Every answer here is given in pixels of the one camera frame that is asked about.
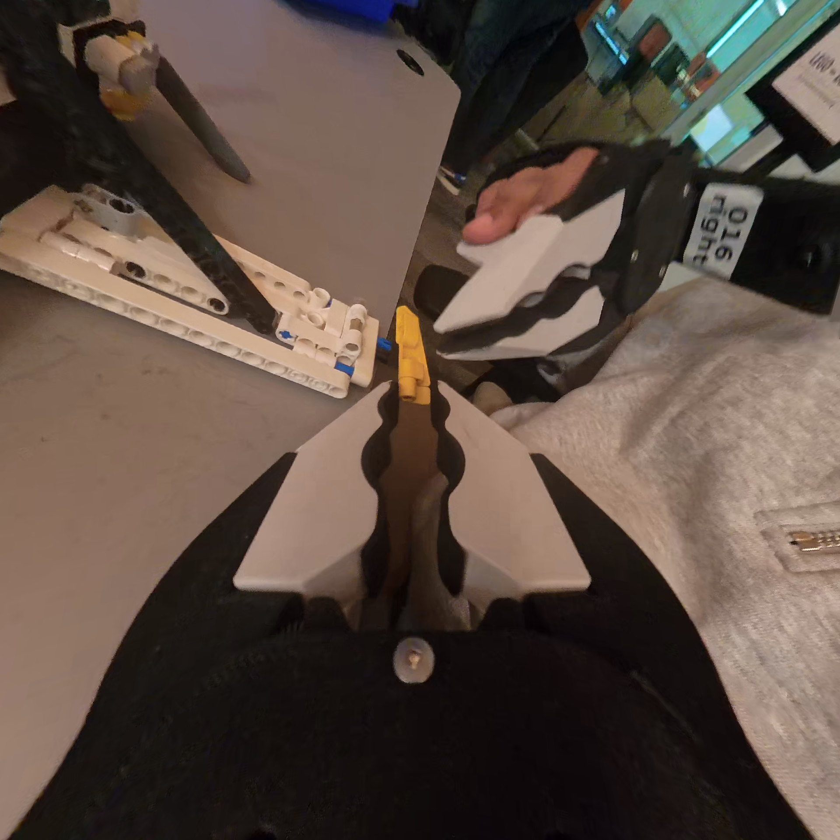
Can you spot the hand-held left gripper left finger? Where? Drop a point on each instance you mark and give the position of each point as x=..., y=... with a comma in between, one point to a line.
x=308, y=525

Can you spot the zebra striped lego helicopter model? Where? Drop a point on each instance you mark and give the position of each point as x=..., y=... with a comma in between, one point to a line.
x=164, y=308

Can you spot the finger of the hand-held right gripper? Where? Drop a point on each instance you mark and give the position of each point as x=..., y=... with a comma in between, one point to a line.
x=564, y=328
x=525, y=256

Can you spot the person's right hand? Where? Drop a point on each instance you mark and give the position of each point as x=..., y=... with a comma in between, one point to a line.
x=525, y=197

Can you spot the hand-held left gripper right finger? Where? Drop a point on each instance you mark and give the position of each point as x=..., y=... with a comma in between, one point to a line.
x=512, y=525

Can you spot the blue plastic bin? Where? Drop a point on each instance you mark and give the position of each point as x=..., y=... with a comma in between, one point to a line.
x=354, y=6

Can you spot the long yellow lego piece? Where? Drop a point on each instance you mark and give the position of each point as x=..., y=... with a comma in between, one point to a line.
x=410, y=341

